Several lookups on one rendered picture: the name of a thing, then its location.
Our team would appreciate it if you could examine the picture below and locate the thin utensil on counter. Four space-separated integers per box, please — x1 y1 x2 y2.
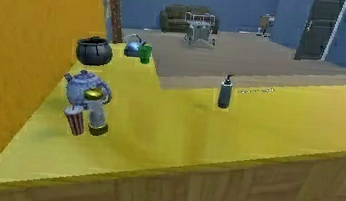
237 86 276 96

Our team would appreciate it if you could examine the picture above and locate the yellow top wooden counter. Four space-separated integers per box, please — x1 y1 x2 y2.
0 35 346 201

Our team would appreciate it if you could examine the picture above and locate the dark blue spray bottle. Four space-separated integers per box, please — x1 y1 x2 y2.
217 72 236 110

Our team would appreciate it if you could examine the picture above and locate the green cup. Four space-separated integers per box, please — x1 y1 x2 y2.
137 43 153 65

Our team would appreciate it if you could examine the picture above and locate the grey metal cart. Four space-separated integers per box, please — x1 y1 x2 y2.
182 11 218 48

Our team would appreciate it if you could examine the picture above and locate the grey shaker with gold ends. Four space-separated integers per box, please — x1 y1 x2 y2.
81 87 113 138

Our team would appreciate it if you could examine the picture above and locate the dark green sofa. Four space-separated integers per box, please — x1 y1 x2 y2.
158 3 221 37

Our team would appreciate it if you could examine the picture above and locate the black round pot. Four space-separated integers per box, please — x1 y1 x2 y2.
74 34 115 68

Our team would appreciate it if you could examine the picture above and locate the blue patterned teapot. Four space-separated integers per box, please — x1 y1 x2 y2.
61 68 115 112

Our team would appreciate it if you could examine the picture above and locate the red white striped cup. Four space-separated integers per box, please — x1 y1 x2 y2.
62 104 87 137

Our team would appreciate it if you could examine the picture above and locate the small brown chair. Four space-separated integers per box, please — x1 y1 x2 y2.
255 13 276 39

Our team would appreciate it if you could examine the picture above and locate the dark grey room door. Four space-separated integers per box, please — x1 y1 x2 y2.
294 0 346 64

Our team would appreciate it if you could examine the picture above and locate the blue kettle with handle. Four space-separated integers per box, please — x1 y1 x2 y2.
121 32 148 59

